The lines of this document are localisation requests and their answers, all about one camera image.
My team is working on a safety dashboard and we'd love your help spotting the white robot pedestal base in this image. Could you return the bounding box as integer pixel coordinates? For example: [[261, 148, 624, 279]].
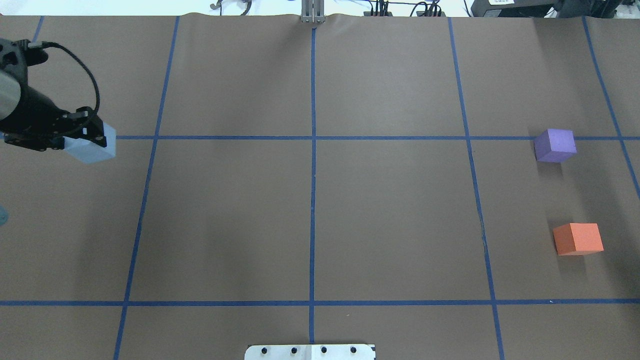
[[244, 343, 377, 360]]

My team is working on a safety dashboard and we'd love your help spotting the purple foam block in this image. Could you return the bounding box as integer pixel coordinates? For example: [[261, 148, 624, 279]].
[[534, 129, 578, 163]]

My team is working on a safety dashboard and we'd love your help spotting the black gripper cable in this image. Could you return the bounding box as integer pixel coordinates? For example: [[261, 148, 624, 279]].
[[27, 41, 101, 136]]

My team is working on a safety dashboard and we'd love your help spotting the black equipment box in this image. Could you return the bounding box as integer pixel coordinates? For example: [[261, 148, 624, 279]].
[[470, 0, 556, 18]]

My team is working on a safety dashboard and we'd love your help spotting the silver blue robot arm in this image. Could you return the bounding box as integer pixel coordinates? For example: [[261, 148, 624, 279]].
[[0, 38, 112, 152]]

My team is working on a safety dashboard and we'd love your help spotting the light blue foam block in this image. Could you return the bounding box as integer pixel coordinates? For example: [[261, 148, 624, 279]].
[[64, 123, 117, 164]]

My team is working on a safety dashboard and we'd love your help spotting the aluminium frame post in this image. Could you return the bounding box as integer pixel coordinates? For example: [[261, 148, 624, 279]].
[[301, 0, 326, 24]]

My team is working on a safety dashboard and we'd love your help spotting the brown paper table mat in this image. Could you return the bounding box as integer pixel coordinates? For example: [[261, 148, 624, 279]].
[[1, 13, 639, 360]]

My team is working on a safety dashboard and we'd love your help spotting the orange foam block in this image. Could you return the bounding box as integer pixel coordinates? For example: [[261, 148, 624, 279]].
[[551, 222, 604, 256]]

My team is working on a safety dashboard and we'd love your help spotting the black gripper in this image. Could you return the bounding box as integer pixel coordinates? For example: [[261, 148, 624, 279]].
[[2, 86, 108, 152]]

